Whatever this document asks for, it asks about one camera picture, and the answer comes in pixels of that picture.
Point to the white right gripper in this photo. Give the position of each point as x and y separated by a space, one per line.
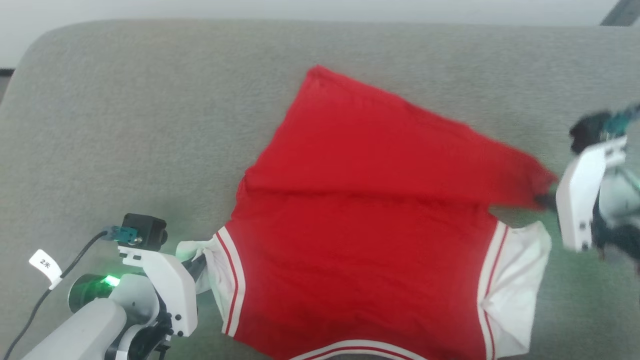
580 200

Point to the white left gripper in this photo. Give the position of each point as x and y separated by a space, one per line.
175 295

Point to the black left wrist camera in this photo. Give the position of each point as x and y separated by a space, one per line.
147 230

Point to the red and white jersey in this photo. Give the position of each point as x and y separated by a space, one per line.
360 225

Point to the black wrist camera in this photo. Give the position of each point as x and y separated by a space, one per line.
592 127
147 230

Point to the black framed floor panel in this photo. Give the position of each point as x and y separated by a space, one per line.
5 71

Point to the grey fabric sofa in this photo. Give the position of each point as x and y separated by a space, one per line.
150 150

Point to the grey metal window frame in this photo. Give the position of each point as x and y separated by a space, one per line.
625 12

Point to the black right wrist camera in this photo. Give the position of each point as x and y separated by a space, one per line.
592 127

